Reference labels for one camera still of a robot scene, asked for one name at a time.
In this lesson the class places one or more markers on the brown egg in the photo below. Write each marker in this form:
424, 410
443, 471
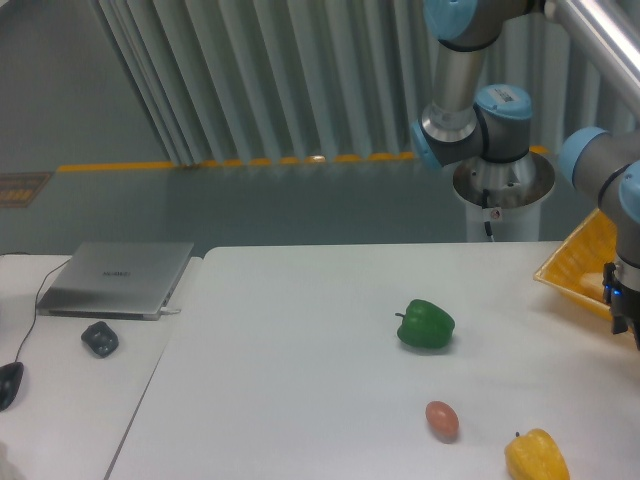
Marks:
442, 420

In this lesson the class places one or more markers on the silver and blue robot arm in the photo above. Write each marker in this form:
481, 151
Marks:
485, 131

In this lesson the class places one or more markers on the brown floor mat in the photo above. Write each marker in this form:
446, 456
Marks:
18, 190

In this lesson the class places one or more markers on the yellow bell pepper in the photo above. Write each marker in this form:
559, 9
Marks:
535, 455

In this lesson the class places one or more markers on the silver laptop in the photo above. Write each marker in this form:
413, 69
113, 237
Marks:
117, 280

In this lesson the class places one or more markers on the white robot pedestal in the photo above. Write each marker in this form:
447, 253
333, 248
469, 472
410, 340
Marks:
503, 202

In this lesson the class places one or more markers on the grey pleated curtain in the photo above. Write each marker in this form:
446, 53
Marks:
250, 81

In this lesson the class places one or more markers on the bread slice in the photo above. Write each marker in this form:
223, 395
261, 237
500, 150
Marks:
591, 285

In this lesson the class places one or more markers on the black computer mouse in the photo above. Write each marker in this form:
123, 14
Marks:
11, 376

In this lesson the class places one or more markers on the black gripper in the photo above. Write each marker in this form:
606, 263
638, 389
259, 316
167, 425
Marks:
623, 302

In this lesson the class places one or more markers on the yellow woven basket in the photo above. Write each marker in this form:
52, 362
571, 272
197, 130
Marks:
587, 249

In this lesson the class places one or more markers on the green bell pepper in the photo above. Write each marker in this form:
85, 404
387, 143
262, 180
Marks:
425, 325

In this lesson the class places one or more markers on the yellow floor tape line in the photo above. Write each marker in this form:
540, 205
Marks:
260, 162

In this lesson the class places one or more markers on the small black device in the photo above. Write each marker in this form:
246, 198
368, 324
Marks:
100, 339

